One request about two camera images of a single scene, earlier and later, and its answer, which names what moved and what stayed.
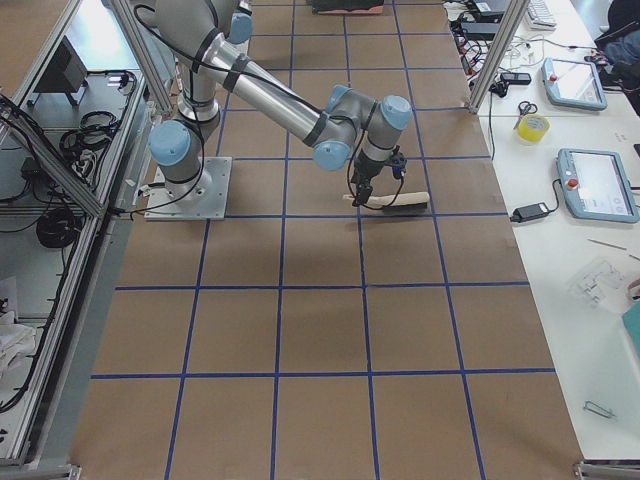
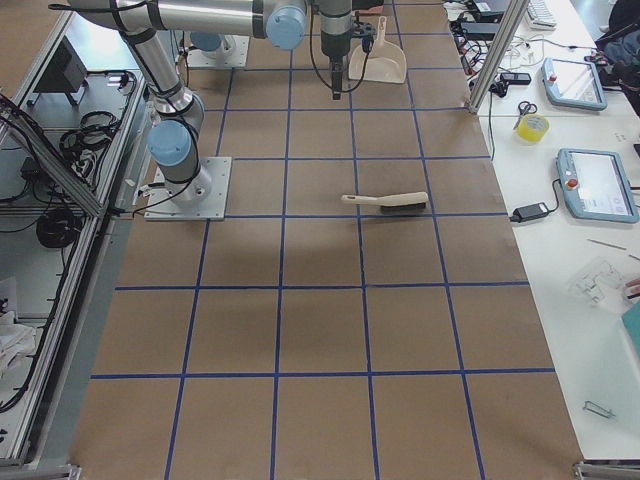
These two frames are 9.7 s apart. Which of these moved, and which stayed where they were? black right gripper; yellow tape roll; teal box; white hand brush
Moved: black right gripper
Stayed: white hand brush; teal box; yellow tape roll
